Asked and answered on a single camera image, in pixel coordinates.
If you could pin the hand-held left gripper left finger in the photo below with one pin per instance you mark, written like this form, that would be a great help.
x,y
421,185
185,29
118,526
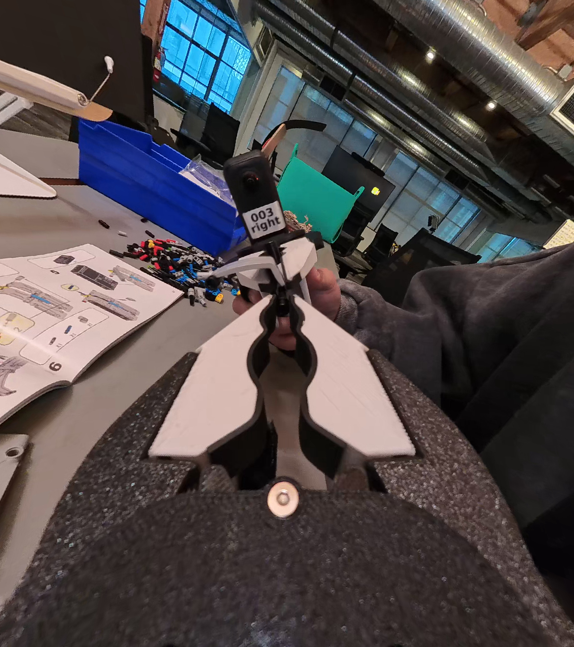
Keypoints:
x,y
206,404

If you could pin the wooden cutout model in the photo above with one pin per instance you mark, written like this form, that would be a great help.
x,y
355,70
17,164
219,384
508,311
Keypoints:
x,y
294,222

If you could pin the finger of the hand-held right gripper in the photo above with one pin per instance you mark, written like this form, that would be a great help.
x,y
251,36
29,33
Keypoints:
x,y
256,273
298,260

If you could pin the pile of small brick parts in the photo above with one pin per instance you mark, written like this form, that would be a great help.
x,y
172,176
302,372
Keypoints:
x,y
176,260

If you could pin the white laptop stand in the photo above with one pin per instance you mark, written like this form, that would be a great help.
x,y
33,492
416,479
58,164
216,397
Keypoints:
x,y
24,81
64,35

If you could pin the black monitor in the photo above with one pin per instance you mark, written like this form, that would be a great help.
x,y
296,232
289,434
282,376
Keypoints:
x,y
368,177

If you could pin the person's right hand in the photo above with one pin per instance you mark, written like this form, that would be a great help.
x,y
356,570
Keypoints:
x,y
325,293

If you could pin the blue plastic bin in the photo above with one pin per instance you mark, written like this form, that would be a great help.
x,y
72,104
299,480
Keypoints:
x,y
130,172

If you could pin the grey desk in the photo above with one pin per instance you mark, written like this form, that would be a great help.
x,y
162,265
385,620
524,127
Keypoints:
x,y
115,404

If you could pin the red fire extinguisher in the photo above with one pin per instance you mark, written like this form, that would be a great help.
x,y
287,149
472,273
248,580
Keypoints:
x,y
157,63

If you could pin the teal plastic bin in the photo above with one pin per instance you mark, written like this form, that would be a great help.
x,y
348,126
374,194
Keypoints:
x,y
317,197

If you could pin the silver ventilation duct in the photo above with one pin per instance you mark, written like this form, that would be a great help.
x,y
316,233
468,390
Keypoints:
x,y
469,45

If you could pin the small clear plastic bag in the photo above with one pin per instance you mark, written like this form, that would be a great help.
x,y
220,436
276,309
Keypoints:
x,y
201,174

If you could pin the person's right forearm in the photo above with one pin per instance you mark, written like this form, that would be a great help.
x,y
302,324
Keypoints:
x,y
469,313

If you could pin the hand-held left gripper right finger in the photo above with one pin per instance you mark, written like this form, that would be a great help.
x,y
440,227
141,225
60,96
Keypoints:
x,y
357,404

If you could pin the open instruction booklet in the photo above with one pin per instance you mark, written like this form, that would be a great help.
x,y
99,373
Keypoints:
x,y
64,303

